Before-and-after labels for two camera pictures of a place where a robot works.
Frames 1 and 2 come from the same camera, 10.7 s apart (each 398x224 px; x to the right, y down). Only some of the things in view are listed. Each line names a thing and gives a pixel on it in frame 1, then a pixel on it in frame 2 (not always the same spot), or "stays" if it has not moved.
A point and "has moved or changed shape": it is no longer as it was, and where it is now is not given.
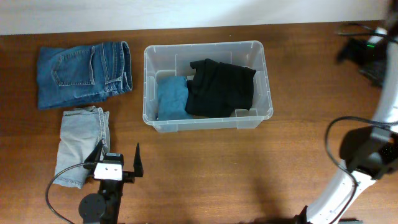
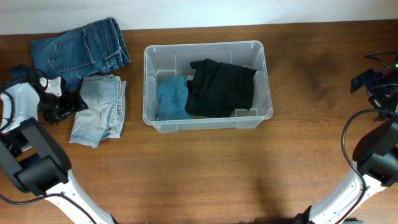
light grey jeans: [83, 130] has moved or changed shape
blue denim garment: [173, 94] stays
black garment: [218, 89] stays
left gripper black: [127, 177] to [69, 105]
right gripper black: [346, 53] to [365, 79]
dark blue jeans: [83, 74] has moved or changed shape
